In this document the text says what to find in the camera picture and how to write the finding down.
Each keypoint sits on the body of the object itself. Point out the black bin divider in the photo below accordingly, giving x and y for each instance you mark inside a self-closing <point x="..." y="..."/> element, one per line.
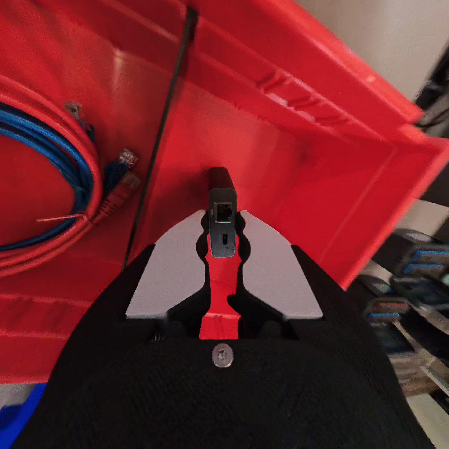
<point x="165" y="115"/>

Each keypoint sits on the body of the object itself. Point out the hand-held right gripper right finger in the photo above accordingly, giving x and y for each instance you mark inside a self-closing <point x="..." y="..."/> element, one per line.
<point x="277" y="277"/>

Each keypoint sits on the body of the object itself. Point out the blue plastic bin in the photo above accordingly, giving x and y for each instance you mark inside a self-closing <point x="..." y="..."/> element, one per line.
<point x="14" y="421"/>

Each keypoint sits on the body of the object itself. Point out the red plastic bin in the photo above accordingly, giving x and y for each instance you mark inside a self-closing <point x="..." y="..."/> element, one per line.
<point x="315" y="175"/>

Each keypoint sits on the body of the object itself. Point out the pile of black devices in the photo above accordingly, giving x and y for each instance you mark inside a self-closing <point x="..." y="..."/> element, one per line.
<point x="414" y="273"/>

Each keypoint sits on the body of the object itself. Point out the black network adapter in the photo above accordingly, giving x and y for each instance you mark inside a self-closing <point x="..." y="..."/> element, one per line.
<point x="222" y="242"/>

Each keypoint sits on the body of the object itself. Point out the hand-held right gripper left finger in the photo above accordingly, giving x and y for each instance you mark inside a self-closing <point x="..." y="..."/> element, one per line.
<point x="168" y="277"/>

